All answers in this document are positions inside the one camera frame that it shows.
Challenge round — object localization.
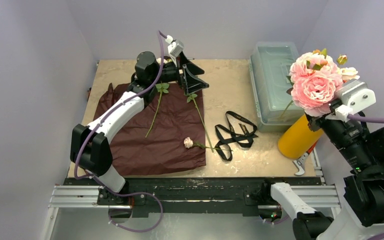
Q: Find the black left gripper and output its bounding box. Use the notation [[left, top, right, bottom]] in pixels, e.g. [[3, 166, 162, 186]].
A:
[[150, 51, 209, 94]]

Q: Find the dark red wrapping paper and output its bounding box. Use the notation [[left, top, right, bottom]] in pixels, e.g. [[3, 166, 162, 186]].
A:
[[110, 84, 206, 176]]

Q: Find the black printed ribbon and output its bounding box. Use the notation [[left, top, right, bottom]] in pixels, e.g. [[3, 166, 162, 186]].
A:
[[214, 111, 258, 162]]

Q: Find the small cream rose stem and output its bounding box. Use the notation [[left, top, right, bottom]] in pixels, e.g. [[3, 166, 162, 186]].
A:
[[183, 137, 231, 152]]

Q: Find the pink peony flower stem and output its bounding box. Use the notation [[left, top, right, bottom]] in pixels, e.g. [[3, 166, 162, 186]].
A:
[[286, 48, 344, 117]]

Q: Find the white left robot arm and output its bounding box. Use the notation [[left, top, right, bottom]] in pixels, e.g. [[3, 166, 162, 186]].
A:
[[69, 51, 209, 205]]

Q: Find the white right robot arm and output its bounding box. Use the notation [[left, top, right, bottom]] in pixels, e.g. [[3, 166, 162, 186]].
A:
[[260, 112, 384, 240]]

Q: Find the yellow cylinder vase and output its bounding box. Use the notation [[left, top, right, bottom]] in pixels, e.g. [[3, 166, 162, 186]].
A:
[[277, 115, 323, 159]]

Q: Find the clear plastic storage box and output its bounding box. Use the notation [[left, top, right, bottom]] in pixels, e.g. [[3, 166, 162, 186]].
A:
[[248, 42, 305, 133]]

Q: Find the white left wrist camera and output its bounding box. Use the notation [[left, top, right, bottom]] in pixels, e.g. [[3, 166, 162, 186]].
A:
[[165, 35, 184, 60]]

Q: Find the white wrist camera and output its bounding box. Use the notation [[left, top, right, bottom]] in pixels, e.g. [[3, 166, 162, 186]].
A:
[[165, 35, 184, 60], [325, 79, 377, 123]]

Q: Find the black table edge rail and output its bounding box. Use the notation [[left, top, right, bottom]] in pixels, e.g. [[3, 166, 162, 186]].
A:
[[63, 177, 322, 218]]

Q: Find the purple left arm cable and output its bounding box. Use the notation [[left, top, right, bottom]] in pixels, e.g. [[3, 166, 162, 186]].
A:
[[73, 30, 173, 233]]

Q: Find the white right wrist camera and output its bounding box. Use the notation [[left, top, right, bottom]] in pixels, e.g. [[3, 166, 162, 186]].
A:
[[325, 79, 377, 123]]

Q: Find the aluminium frame rail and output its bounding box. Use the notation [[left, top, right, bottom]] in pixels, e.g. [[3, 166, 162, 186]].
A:
[[48, 185, 341, 209]]

